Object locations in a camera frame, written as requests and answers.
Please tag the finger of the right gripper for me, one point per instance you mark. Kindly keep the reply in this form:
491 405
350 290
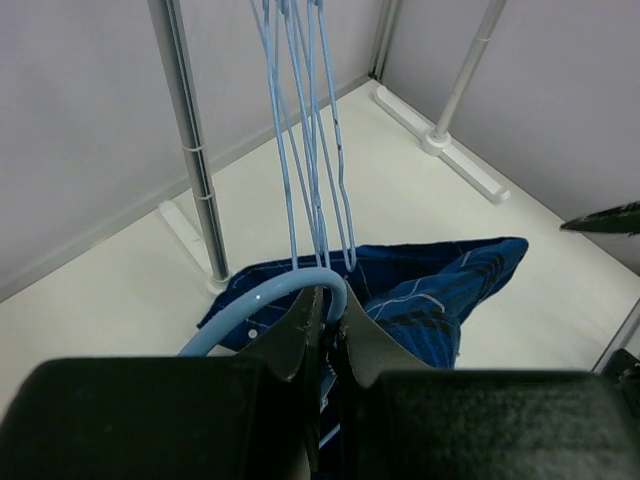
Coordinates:
619 220

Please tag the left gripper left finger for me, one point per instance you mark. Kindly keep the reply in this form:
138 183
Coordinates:
253 415

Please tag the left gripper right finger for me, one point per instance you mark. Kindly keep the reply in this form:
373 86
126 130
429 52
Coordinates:
402 419

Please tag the blue plaid shirt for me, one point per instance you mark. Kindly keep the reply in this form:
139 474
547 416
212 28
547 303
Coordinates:
419 294

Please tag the white metal clothes rack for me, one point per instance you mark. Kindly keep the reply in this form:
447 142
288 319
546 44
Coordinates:
205 243

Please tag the aluminium frame post right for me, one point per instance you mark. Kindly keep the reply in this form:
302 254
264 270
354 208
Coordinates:
385 30

